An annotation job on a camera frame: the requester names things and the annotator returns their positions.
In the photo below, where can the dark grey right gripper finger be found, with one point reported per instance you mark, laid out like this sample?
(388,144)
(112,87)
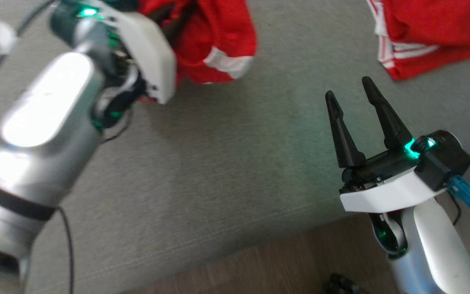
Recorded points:
(345,139)
(388,122)

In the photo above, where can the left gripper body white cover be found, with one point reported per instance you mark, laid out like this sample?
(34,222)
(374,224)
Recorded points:
(145,53)

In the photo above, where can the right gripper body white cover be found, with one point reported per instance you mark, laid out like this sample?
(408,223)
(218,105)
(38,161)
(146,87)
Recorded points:
(382,194)

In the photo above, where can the red and white sports jersey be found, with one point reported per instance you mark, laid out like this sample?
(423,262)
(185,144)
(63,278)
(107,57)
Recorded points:
(218,36)

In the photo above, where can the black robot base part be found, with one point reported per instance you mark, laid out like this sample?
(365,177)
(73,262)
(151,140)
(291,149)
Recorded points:
(343,285)

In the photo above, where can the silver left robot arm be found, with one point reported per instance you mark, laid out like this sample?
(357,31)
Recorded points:
(39,134)

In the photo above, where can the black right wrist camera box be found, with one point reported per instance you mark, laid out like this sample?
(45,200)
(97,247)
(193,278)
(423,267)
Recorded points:
(445,161)

